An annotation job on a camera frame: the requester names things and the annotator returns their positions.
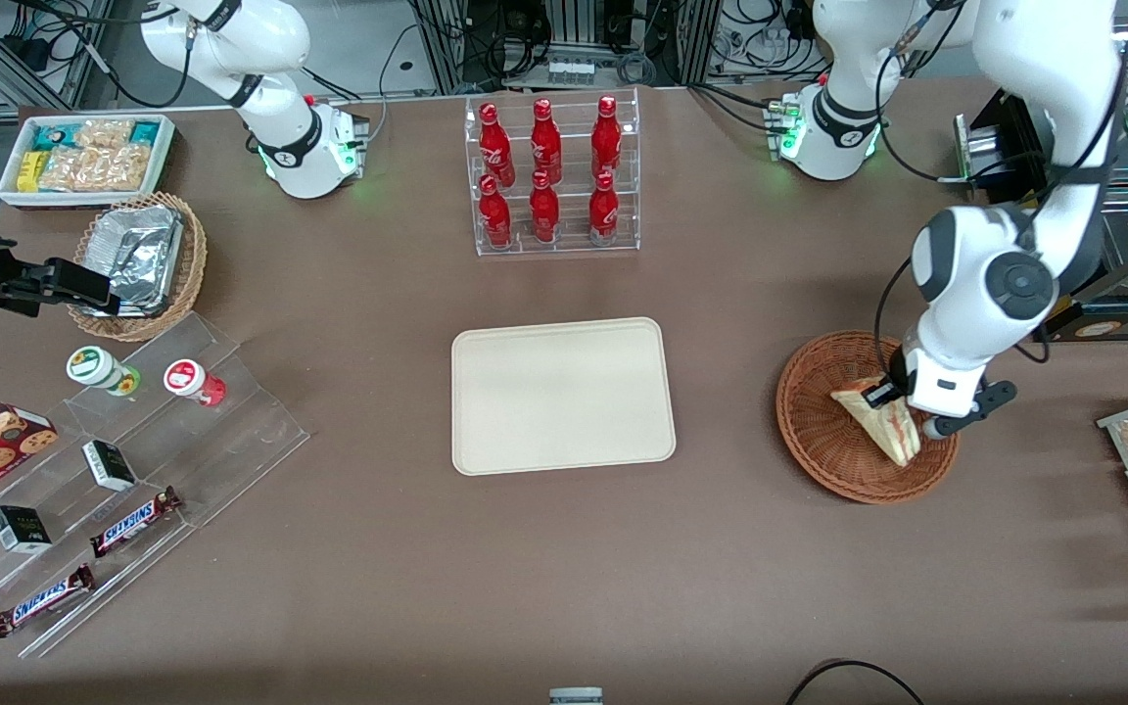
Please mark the red cola bottle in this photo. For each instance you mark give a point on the red cola bottle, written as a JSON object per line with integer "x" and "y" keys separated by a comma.
{"x": 545, "y": 142}
{"x": 603, "y": 213}
{"x": 495, "y": 215}
{"x": 606, "y": 137}
{"x": 544, "y": 213}
{"x": 493, "y": 142}

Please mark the clear acrylic stepped shelf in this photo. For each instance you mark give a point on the clear acrylic stepped shelf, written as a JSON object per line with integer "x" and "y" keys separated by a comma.
{"x": 231, "y": 441}

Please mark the teal snack pack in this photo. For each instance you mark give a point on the teal snack pack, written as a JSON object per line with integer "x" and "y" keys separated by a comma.
{"x": 145, "y": 131}
{"x": 50, "y": 135}

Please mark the cream plastic tray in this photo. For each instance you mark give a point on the cream plastic tray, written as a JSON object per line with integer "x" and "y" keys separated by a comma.
{"x": 564, "y": 397}

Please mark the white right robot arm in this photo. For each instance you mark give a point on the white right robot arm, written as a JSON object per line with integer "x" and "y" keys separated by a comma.
{"x": 260, "y": 39}

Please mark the triangle sandwich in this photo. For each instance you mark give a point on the triangle sandwich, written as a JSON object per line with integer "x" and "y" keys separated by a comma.
{"x": 892, "y": 436}

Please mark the brown wicker basket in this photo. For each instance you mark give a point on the brown wicker basket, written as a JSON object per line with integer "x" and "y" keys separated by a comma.
{"x": 819, "y": 431}

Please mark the grey white device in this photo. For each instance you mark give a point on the grey white device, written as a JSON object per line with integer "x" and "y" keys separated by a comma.
{"x": 576, "y": 696}

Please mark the small black box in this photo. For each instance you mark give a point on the small black box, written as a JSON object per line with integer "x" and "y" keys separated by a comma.
{"x": 110, "y": 465}
{"x": 21, "y": 529}

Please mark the aluminium frame rack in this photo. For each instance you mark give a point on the aluminium frame rack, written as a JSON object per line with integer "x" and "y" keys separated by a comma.
{"x": 446, "y": 49}

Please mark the small clear cracker bag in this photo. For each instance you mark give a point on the small clear cracker bag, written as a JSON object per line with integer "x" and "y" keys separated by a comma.
{"x": 104, "y": 133}

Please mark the green label snack cup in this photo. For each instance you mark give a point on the green label snack cup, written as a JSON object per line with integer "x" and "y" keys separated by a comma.
{"x": 92, "y": 365}

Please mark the red label snack cup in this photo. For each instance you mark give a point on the red label snack cup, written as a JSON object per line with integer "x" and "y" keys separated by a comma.
{"x": 187, "y": 377}

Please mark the large clear cracker bag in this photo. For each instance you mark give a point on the large clear cracker bag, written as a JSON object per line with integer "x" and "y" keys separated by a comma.
{"x": 94, "y": 169}

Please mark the white snack bin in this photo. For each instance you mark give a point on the white snack bin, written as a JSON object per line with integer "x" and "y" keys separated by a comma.
{"x": 8, "y": 194}

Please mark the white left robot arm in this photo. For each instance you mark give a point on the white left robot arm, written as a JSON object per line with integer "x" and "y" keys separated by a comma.
{"x": 995, "y": 284}

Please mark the clear acrylic bottle rack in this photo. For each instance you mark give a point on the clear acrylic bottle rack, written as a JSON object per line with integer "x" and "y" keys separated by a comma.
{"x": 569, "y": 245}

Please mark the yellow snack pack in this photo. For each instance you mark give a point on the yellow snack pack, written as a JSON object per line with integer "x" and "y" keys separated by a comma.
{"x": 30, "y": 169}

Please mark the snickers chocolate bar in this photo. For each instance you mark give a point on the snickers chocolate bar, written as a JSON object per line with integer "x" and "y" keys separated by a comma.
{"x": 43, "y": 600}
{"x": 133, "y": 522}

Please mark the light wicker basket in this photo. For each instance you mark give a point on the light wicker basket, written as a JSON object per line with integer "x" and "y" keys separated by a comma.
{"x": 194, "y": 264}

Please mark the white power strip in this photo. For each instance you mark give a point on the white power strip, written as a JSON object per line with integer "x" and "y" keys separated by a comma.
{"x": 571, "y": 71}

